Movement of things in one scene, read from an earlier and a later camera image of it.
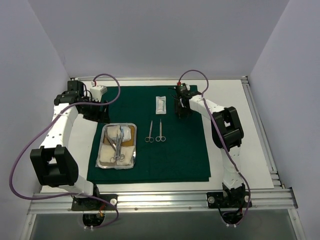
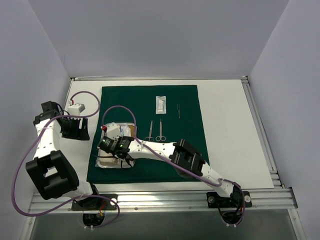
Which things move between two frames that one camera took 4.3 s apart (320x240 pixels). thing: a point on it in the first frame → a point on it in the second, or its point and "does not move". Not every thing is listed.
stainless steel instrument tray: x=117 y=145 does not move
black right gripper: x=181 y=107 → x=121 y=153
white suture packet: x=160 y=105 does not move
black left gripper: x=99 y=114 → x=75 y=128
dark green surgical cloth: x=169 y=149 does not move
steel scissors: x=149 y=139 does not move
